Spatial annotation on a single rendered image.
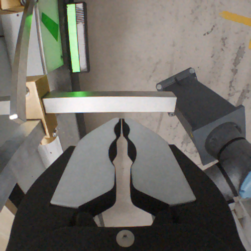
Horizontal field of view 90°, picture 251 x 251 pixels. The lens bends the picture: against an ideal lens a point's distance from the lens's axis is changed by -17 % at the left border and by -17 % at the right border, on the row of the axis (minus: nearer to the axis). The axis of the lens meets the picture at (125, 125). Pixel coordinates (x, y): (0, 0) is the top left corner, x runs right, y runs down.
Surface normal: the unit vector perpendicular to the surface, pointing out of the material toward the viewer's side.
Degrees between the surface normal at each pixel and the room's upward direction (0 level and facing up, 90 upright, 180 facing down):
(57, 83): 0
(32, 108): 0
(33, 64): 0
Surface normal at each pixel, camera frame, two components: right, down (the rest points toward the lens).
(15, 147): 0.01, -0.84
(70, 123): 0.04, 0.54
